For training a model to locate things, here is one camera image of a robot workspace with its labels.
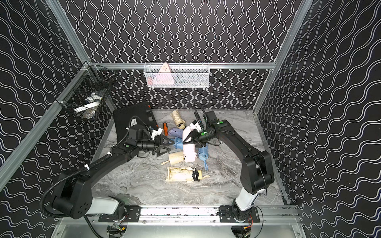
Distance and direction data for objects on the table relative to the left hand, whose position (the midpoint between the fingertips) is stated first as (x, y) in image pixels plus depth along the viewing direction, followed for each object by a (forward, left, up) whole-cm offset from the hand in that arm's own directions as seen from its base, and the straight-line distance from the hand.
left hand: (171, 144), depth 76 cm
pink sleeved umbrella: (-3, -9, -1) cm, 10 cm away
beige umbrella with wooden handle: (-8, -5, -18) cm, 20 cm away
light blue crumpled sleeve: (+1, -3, -1) cm, 3 cm away
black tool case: (+29, +39, -16) cm, 51 cm away
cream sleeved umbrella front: (+2, 0, -19) cm, 19 cm away
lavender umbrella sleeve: (+21, +2, -18) cm, 27 cm away
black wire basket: (+28, +58, +4) cm, 65 cm away
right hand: (+2, -7, -3) cm, 7 cm away
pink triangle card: (+39, +9, +14) cm, 42 cm away
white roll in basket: (+9, +41, +12) cm, 44 cm away
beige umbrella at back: (+32, +2, -17) cm, 37 cm away
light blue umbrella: (+5, -17, -16) cm, 24 cm away
